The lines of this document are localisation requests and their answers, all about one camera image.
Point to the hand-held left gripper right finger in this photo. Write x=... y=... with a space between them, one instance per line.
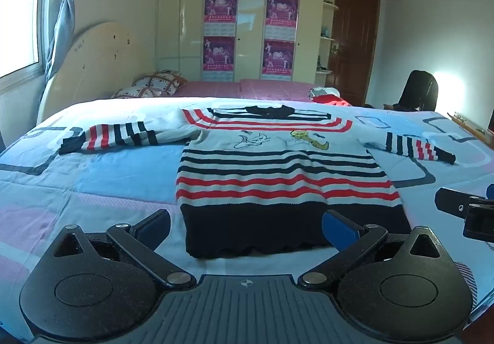
x=339 y=228

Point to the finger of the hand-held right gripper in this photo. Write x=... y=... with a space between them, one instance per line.
x=451 y=203

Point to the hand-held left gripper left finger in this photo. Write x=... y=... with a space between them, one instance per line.
x=152 y=226

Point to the striped knit sweater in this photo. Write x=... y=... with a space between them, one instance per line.
x=278 y=174

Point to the red and white clothes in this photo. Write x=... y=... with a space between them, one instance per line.
x=328 y=96

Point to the light blue patterned blanket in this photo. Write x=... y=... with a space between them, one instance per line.
x=115 y=182

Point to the wooden board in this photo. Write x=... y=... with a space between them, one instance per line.
x=469 y=124

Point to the black chair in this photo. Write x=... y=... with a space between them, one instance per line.
x=418 y=91

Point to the patterned pillow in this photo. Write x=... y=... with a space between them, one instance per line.
x=154 y=83

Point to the beige wooden headboard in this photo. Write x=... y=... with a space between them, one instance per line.
x=96 y=66

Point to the brown wooden door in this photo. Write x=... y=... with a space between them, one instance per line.
x=357 y=43

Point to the white corner shelf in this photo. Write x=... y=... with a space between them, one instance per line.
x=326 y=39

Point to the light blue curtain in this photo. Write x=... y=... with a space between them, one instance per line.
x=65 y=20

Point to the window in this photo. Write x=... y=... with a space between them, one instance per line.
x=19 y=0

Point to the purple wall poster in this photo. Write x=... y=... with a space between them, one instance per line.
x=219 y=54
x=278 y=58
x=281 y=10
x=220 y=6

